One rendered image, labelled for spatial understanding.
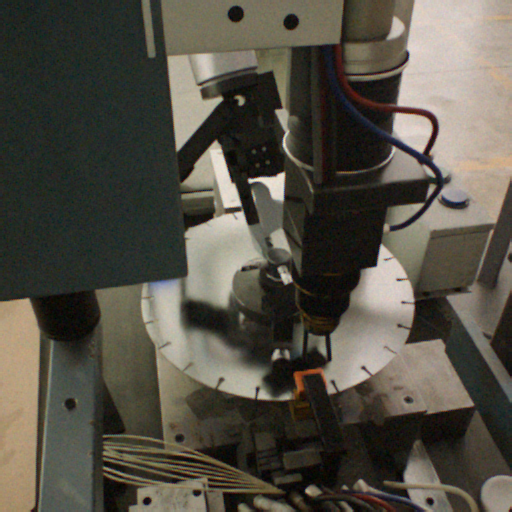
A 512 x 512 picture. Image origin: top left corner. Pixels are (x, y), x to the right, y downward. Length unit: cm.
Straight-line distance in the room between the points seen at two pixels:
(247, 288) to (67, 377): 26
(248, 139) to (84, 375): 32
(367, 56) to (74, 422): 35
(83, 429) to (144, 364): 43
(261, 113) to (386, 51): 35
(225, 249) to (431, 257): 35
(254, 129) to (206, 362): 27
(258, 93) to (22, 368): 54
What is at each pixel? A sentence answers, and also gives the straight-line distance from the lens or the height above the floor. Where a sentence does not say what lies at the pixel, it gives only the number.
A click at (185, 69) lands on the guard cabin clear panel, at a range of 106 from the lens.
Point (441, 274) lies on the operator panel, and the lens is 102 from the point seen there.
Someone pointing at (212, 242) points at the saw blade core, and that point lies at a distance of 80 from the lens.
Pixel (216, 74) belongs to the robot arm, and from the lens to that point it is 68.
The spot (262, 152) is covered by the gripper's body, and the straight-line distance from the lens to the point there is 69.
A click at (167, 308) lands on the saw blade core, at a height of 95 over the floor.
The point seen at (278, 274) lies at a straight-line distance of 69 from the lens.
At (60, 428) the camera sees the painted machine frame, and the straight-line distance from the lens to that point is 51.
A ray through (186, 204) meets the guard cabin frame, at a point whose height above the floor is 78.
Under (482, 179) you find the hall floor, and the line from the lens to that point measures 284.
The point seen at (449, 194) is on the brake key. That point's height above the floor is 91.
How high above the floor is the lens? 145
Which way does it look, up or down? 42 degrees down
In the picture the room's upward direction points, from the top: straight up
